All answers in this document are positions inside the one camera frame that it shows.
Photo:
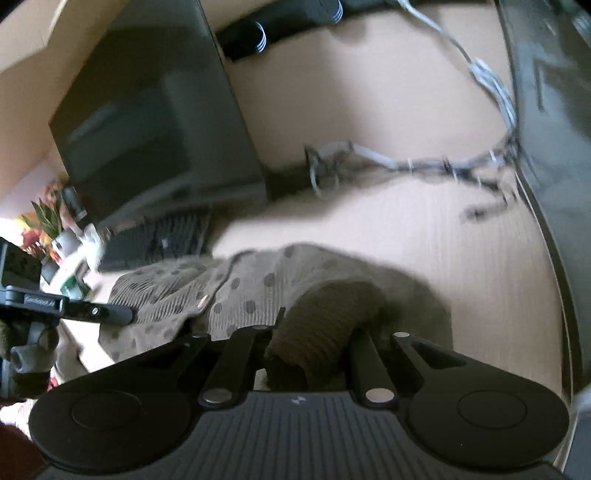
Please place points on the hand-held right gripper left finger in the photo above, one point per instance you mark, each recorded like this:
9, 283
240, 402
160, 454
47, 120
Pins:
249, 342

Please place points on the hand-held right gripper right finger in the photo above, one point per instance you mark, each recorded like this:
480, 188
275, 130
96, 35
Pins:
363, 351

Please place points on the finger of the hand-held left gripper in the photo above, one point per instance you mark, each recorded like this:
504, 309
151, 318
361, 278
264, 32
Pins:
106, 314

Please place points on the brown knit garment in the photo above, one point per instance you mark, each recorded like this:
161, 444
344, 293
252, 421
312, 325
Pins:
323, 332

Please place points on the beige dotted garment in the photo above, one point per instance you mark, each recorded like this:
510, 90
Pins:
258, 286

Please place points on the person's left hand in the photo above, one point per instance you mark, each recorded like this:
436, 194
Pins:
27, 357

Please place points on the green lid jar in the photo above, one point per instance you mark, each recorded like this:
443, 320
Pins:
74, 286

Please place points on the white crumpled bag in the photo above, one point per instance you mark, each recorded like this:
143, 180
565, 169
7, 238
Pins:
81, 251

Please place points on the grey bottle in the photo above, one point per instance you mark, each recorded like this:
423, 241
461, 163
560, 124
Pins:
74, 205

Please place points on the black keyboard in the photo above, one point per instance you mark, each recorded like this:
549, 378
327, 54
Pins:
157, 240

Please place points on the black curved monitor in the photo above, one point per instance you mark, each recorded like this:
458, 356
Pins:
152, 115

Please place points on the black wall power strip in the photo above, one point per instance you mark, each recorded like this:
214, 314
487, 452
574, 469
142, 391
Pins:
286, 23

